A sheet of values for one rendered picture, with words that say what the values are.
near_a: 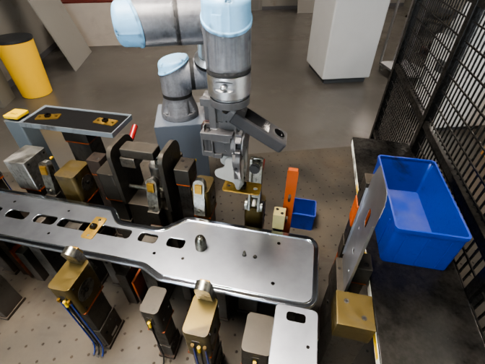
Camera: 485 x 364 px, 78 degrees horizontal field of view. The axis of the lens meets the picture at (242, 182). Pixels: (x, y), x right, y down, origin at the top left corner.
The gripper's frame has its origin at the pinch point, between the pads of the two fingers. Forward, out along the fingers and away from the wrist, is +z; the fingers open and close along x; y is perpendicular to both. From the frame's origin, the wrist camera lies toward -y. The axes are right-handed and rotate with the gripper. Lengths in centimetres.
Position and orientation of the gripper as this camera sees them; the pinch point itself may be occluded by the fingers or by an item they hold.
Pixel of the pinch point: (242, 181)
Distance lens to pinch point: 65.3
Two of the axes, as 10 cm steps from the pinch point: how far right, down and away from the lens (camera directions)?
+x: -2.0, 6.4, -7.4
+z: 0.1, 7.6, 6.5
